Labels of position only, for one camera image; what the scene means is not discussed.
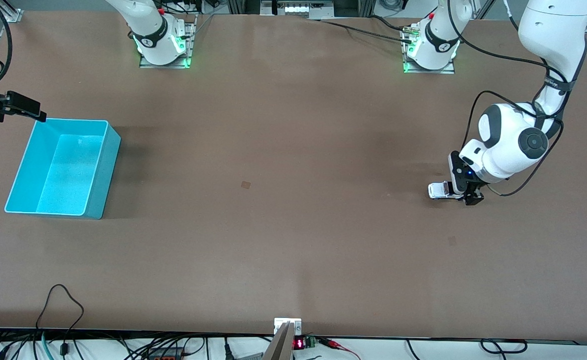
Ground black table cable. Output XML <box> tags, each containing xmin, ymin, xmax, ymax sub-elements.
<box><xmin>318</xmin><ymin>20</ymin><xmax>414</xmax><ymax>45</ymax></box>
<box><xmin>368</xmin><ymin>15</ymin><xmax>412</xmax><ymax>32</ymax></box>

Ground red clip lead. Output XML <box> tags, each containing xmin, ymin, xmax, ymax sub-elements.
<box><xmin>318</xmin><ymin>337</ymin><xmax>362</xmax><ymax>360</ymax></box>

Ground turquoise plastic bin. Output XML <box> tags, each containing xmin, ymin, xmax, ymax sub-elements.
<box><xmin>4</xmin><ymin>118</ymin><xmax>122</xmax><ymax>220</ymax></box>

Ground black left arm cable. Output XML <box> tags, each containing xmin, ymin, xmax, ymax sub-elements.
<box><xmin>446</xmin><ymin>0</ymin><xmax>565</xmax><ymax>197</ymax></box>

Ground lit metal control device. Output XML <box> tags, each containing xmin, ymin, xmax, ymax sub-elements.
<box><xmin>260</xmin><ymin>0</ymin><xmax>335</xmax><ymax>20</ymax></box>

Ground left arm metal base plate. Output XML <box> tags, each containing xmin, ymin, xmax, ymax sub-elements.
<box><xmin>401</xmin><ymin>25</ymin><xmax>456</xmax><ymax>75</ymax></box>

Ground aluminium frame corner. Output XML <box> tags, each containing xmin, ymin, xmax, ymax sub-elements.
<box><xmin>0</xmin><ymin>0</ymin><xmax>24</xmax><ymax>23</ymax></box>

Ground thin black looped cable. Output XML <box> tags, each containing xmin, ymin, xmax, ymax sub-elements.
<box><xmin>36</xmin><ymin>284</ymin><xmax>85</xmax><ymax>357</ymax></box>

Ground grey aluminium mount bar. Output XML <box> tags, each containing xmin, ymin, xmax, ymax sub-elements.
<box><xmin>262</xmin><ymin>322</ymin><xmax>295</xmax><ymax>360</ymax></box>

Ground coiled black cable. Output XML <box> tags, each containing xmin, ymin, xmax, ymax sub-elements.
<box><xmin>480</xmin><ymin>339</ymin><xmax>528</xmax><ymax>355</ymax></box>

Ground white jeep toy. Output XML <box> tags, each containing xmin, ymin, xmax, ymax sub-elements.
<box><xmin>427</xmin><ymin>181</ymin><xmax>469</xmax><ymax>201</ymax></box>

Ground black box orange buttons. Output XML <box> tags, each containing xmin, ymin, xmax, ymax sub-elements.
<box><xmin>146</xmin><ymin>347</ymin><xmax>187</xmax><ymax>360</ymax></box>

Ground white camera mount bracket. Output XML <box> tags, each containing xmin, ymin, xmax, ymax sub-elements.
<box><xmin>274</xmin><ymin>318</ymin><xmax>303</xmax><ymax>336</ymax></box>

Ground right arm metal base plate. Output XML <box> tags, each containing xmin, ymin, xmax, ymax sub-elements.
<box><xmin>138</xmin><ymin>14</ymin><xmax>195</xmax><ymax>69</ymax></box>

